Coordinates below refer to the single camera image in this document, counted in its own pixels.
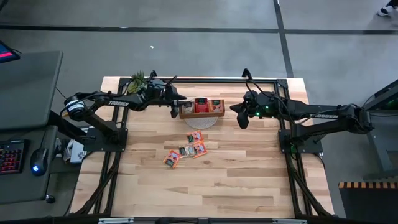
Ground black crate hazard stripes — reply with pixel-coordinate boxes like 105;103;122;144
338;181;398;224

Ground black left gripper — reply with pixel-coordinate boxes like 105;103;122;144
146;79;187;119

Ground white printed cardboard box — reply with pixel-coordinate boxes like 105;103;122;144
63;139;88;164

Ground wooden tea organizer box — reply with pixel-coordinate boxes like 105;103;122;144
178;98;226;119

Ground dark monitor screen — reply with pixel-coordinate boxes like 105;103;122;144
0;40;21;64

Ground black computer mouse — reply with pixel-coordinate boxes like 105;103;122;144
30;147;49;177

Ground potted succulent plant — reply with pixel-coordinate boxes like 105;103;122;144
127;70;149;94

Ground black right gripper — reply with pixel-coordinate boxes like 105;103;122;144
229;90;271;129

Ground black aluminium table frame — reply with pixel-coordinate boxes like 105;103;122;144
70;76;335;218

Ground person's foot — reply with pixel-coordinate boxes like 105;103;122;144
376;0;398;17

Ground grey desk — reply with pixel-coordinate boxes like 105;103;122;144
0;50;65;206

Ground white metal strip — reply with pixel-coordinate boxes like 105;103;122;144
98;217;134;224

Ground black metal workstation stand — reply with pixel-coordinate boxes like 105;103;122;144
343;79;398;180

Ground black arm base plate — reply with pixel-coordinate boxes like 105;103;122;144
83;127;129;153
278;129;324;155

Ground backlit computer keyboard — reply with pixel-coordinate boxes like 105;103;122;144
0;139;27;175

